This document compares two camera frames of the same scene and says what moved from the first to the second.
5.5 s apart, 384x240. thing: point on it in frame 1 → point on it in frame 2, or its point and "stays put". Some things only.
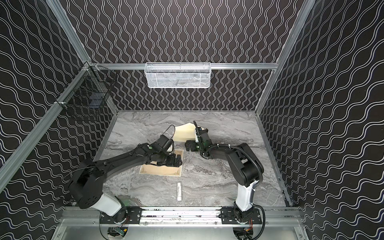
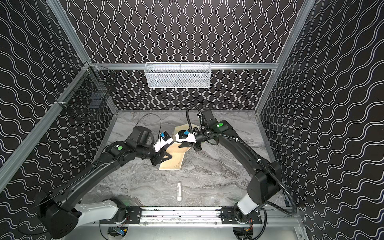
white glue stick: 179,192 stays put
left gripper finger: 174,161 → 164,153
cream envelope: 185,132 stays put
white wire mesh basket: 177,75 stays put
